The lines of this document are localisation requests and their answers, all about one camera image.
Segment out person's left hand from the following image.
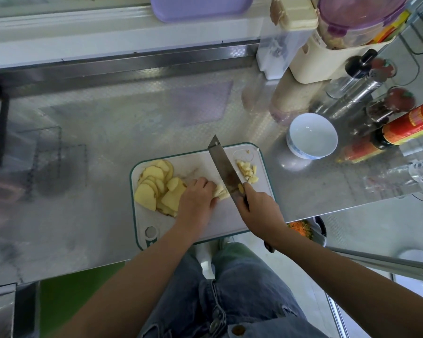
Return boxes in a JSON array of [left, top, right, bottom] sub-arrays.
[[175, 177, 219, 237]]

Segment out person's right hand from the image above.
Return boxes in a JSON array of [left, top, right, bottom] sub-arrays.
[[236, 183, 289, 240]]

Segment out pile of yellow potato slices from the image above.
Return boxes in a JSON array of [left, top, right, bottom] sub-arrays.
[[134, 159, 188, 217]]

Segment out pile of diced potato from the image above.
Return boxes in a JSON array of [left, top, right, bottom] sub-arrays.
[[237, 160, 259, 185]]

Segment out steel cleaver knife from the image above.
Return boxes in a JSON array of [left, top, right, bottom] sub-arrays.
[[207, 134, 276, 254]]

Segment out white bowl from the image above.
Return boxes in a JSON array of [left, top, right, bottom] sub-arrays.
[[286, 112, 339, 161]]

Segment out person's left forearm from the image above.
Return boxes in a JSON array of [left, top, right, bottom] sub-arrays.
[[53, 227, 202, 338]]

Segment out person's right forearm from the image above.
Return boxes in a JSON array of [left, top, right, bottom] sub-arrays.
[[275, 225, 423, 338]]

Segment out metal bowl with scraps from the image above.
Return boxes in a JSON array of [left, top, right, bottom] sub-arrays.
[[288, 216, 328, 247]]

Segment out person's blue jeans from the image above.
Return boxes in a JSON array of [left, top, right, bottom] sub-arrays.
[[137, 243, 329, 338]]

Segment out white cutting board green rim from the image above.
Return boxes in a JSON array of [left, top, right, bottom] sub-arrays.
[[130, 142, 275, 251]]

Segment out clear plastic bottle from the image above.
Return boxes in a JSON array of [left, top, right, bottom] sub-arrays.
[[363, 154, 423, 198]]

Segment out green mat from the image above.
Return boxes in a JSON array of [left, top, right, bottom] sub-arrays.
[[39, 261, 124, 338]]

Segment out cream plastic canister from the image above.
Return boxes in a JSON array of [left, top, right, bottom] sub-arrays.
[[289, 31, 396, 85]]

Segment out steel shaker brown cap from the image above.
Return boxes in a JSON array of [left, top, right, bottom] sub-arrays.
[[321, 57, 398, 120]]

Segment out white round plate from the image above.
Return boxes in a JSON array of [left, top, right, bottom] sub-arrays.
[[398, 250, 423, 268]]

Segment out clear container cream lid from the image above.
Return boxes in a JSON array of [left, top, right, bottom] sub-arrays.
[[257, 0, 320, 81]]

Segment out glass bottle black cap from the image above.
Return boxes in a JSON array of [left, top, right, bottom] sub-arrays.
[[326, 49, 378, 100]]

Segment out sauce bottle red label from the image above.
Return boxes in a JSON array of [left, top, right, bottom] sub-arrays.
[[370, 98, 423, 151]]

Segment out glass jar red lid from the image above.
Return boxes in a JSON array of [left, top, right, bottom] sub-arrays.
[[367, 86, 417, 124]]

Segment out purple plastic cutting board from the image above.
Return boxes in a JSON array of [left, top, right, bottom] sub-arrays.
[[149, 0, 255, 24]]

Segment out purple lid food container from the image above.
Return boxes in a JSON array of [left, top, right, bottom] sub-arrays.
[[317, 0, 411, 51]]

